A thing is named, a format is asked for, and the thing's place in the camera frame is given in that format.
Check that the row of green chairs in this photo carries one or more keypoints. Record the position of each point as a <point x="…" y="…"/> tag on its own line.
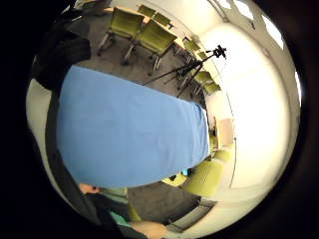
<point x="154" y="38"/>

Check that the pale wooden cabinet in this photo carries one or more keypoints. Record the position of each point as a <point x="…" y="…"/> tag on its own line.
<point x="226" y="131"/>

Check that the ceiling light panel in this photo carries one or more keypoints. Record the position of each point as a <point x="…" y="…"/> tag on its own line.
<point x="244" y="9"/>
<point x="298" y="88"/>
<point x="273" y="31"/>
<point x="224" y="3"/>

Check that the blue tablecloth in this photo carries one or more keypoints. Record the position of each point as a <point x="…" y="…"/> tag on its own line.
<point x="129" y="132"/>

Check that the black camera on tripod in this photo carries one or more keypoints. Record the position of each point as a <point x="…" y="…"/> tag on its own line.
<point x="219" y="51"/>

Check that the wooden table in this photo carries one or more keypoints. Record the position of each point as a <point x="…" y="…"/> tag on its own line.
<point x="131" y="12"/>

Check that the green office chair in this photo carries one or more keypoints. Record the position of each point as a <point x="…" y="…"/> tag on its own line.
<point x="175" y="180"/>
<point x="204" y="177"/>

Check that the black tripod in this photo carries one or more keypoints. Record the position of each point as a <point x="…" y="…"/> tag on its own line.
<point x="186" y="69"/>

